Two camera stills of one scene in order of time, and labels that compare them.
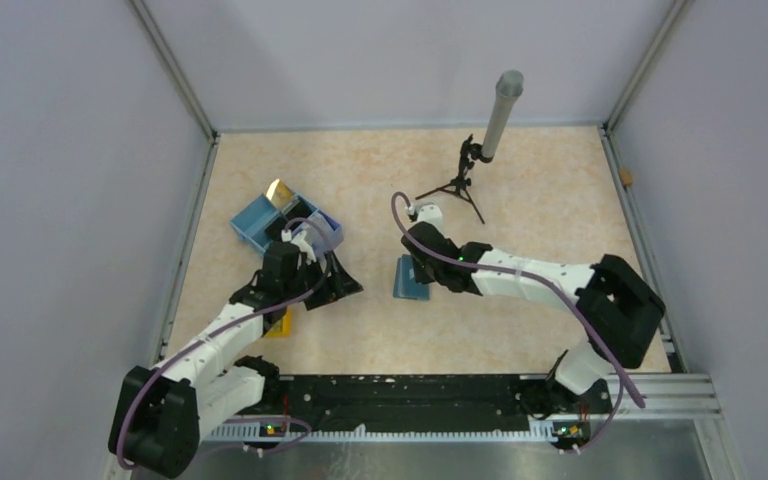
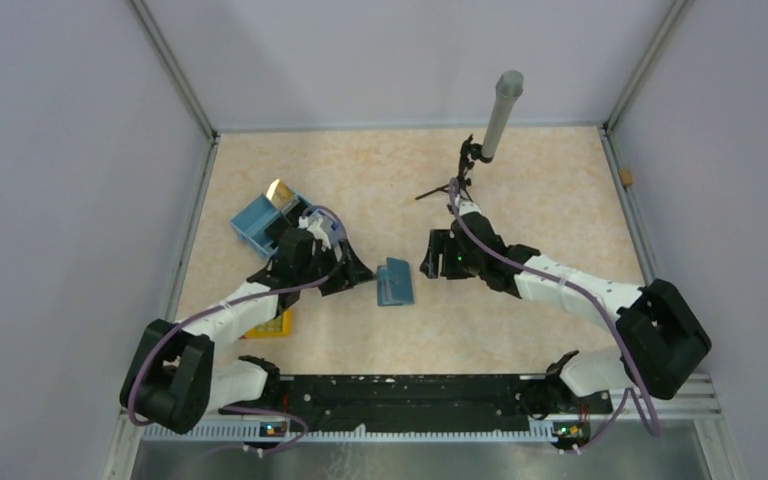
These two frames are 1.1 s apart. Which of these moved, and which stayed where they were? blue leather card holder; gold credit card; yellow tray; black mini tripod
Moved: blue leather card holder
Stayed: gold credit card; yellow tray; black mini tripod
